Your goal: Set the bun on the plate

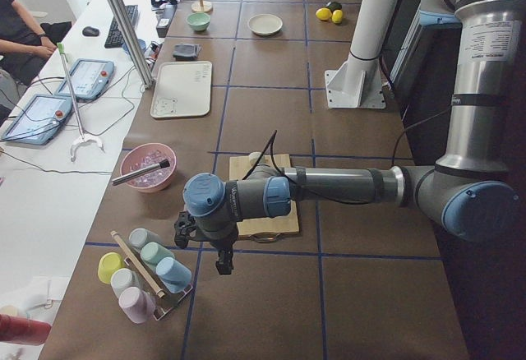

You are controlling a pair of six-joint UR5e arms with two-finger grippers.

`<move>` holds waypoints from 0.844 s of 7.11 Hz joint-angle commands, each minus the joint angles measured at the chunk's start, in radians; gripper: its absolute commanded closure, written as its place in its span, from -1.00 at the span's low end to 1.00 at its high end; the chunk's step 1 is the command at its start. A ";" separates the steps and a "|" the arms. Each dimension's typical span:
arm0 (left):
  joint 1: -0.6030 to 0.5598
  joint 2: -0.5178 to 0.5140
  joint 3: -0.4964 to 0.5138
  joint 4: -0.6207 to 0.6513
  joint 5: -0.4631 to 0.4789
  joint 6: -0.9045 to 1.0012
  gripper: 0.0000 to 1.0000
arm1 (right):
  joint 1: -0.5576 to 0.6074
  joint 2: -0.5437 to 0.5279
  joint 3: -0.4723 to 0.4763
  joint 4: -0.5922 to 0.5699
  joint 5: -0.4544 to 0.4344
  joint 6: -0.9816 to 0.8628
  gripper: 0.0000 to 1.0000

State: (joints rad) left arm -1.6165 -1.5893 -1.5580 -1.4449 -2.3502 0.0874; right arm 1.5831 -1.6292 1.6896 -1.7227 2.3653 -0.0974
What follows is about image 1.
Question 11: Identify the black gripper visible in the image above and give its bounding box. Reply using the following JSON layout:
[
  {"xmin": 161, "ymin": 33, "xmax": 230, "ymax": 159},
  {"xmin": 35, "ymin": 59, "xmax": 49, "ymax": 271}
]
[{"xmin": 210, "ymin": 234, "xmax": 238, "ymax": 275}]

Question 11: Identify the cream round plate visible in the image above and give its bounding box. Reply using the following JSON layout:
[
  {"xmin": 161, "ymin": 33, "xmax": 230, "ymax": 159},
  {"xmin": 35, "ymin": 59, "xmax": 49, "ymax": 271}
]
[{"xmin": 247, "ymin": 14, "xmax": 283, "ymax": 36}]

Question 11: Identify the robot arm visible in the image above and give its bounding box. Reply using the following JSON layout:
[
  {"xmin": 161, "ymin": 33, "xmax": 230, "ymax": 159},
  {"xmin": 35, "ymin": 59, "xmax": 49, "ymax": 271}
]
[{"xmin": 174, "ymin": 0, "xmax": 525, "ymax": 275}]

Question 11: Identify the cream bear tray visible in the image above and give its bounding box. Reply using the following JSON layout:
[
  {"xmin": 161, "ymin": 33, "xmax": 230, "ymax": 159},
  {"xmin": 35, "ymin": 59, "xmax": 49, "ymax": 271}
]
[{"xmin": 150, "ymin": 61, "xmax": 213, "ymax": 119}]

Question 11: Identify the green cup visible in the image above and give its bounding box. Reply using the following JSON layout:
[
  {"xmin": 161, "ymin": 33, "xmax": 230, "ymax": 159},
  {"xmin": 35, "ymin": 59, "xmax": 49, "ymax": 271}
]
[{"xmin": 140, "ymin": 242, "xmax": 175, "ymax": 272}]

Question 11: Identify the bamboo cutting board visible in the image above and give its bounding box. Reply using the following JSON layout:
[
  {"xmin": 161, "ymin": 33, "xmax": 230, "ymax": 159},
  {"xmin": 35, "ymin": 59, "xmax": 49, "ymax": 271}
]
[{"xmin": 229, "ymin": 154, "xmax": 300, "ymax": 242}]

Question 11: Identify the grey blue cup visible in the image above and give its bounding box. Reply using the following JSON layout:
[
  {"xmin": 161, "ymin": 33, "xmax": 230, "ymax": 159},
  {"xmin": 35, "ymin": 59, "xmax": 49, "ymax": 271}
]
[{"xmin": 128, "ymin": 228, "xmax": 163, "ymax": 252}]

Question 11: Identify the pink cup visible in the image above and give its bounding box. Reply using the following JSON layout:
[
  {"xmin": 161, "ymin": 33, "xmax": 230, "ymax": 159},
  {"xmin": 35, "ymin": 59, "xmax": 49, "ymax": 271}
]
[{"xmin": 118, "ymin": 287, "xmax": 155, "ymax": 324}]

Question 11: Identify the white cup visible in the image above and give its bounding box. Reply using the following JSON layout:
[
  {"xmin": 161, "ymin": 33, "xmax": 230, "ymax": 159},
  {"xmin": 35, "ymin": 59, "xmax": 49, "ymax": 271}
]
[{"xmin": 110, "ymin": 268, "xmax": 143, "ymax": 298}]

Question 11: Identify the yellow cup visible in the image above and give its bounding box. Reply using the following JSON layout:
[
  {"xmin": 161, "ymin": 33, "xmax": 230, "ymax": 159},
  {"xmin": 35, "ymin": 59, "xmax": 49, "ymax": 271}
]
[{"xmin": 97, "ymin": 252, "xmax": 124, "ymax": 284}]

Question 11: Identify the metal muddler black tip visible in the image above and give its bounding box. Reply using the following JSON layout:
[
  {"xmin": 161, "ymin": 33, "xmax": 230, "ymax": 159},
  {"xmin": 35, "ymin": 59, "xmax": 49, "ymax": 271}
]
[{"xmin": 111, "ymin": 159, "xmax": 170, "ymax": 186}]

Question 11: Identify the pink bowl with ice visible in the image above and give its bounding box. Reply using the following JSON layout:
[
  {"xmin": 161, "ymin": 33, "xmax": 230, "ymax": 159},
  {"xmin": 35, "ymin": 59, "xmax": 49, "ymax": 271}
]
[{"xmin": 119, "ymin": 142, "xmax": 178, "ymax": 194}]

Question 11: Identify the reacher grabber tool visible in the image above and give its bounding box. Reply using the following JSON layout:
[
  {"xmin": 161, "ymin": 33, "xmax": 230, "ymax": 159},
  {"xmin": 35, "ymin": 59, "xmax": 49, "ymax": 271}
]
[{"xmin": 57, "ymin": 43, "xmax": 104, "ymax": 162}]

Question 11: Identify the folded grey cloth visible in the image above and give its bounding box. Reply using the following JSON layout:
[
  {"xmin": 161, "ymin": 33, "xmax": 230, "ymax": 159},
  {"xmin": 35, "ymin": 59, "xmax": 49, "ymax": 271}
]
[{"xmin": 173, "ymin": 44, "xmax": 201, "ymax": 61}]

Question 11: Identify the red bottle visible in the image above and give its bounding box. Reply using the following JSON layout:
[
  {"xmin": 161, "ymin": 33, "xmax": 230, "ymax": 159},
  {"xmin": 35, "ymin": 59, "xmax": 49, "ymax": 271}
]
[{"xmin": 1, "ymin": 314, "xmax": 52, "ymax": 345}]

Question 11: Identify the white mounting pillar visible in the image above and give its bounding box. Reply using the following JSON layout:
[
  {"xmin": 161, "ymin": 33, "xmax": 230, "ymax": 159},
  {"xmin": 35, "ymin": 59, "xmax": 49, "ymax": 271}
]
[{"xmin": 325, "ymin": 0, "xmax": 398, "ymax": 109}]

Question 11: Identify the blue teach pendant far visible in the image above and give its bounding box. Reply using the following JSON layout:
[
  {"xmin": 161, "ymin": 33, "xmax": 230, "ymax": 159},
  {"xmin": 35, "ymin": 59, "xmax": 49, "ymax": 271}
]
[{"xmin": 63, "ymin": 58, "xmax": 115, "ymax": 102}]

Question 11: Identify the blue teach pendant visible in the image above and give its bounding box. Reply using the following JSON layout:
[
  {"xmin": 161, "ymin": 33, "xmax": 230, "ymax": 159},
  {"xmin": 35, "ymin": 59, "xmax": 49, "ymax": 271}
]
[
  {"xmin": 1, "ymin": 95, "xmax": 72, "ymax": 145},
  {"xmin": 63, "ymin": 58, "xmax": 115, "ymax": 102}
]

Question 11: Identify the blue teach pendant near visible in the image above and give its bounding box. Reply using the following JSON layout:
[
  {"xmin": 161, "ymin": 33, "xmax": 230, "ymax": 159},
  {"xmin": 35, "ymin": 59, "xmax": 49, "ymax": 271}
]
[{"xmin": 1, "ymin": 95, "xmax": 72, "ymax": 145}]

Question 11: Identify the green bowl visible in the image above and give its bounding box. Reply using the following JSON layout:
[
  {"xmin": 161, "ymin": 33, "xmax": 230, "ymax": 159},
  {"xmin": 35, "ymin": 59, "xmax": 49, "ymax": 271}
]
[{"xmin": 187, "ymin": 12, "xmax": 211, "ymax": 32}]

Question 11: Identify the black keyboard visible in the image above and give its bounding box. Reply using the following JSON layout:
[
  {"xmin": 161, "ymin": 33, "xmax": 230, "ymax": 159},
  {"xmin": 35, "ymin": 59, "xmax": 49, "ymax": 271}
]
[{"xmin": 104, "ymin": 4, "xmax": 141, "ymax": 49}]

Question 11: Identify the yellow lemon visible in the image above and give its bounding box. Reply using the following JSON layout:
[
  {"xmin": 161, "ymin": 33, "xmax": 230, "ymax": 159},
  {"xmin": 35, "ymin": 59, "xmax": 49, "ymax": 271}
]
[
  {"xmin": 331, "ymin": 9, "xmax": 344, "ymax": 24},
  {"xmin": 316, "ymin": 7, "xmax": 332, "ymax": 21}
]

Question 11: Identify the black computer mouse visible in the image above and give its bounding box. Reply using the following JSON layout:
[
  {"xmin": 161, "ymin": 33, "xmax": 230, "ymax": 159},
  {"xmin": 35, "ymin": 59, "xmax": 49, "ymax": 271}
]
[{"xmin": 82, "ymin": 26, "xmax": 99, "ymax": 37}]

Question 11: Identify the dark green avocado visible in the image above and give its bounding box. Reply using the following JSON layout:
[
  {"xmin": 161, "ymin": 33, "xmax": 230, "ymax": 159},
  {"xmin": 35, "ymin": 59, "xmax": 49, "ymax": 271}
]
[{"xmin": 325, "ymin": 1, "xmax": 342, "ymax": 12}]

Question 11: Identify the seated person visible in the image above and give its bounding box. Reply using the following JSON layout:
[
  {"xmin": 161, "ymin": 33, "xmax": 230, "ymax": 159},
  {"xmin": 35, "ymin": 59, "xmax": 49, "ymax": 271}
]
[{"xmin": 1, "ymin": 0, "xmax": 72, "ymax": 86}]

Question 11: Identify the wire cup rack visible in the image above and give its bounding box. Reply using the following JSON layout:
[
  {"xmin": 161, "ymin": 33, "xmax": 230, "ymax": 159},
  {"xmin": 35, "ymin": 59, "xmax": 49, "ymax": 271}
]
[{"xmin": 110, "ymin": 231, "xmax": 194, "ymax": 321}]

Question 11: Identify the aluminium frame post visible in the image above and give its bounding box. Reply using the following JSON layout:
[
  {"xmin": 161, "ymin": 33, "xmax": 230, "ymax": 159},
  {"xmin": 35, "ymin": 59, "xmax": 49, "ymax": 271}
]
[{"xmin": 108, "ymin": 0, "xmax": 155, "ymax": 90}]

